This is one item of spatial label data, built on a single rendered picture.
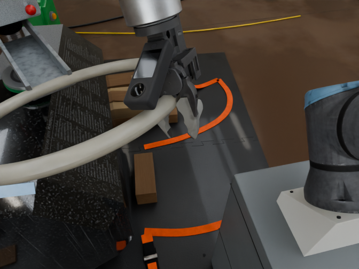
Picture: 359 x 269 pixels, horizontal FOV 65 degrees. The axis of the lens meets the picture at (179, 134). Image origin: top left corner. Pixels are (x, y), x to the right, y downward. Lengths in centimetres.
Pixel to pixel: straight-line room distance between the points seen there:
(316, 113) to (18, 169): 59
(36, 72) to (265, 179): 76
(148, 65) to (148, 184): 132
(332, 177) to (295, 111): 177
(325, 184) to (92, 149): 52
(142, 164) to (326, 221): 129
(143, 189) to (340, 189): 120
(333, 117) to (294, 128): 167
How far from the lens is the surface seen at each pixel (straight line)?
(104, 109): 142
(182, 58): 47
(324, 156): 71
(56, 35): 168
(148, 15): 43
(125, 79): 249
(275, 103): 248
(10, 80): 133
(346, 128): 63
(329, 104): 68
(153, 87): 41
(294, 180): 94
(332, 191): 72
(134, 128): 42
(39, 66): 98
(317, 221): 73
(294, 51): 318
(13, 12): 113
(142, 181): 173
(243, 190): 88
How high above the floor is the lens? 160
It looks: 49 degrees down
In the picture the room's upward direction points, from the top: straight up
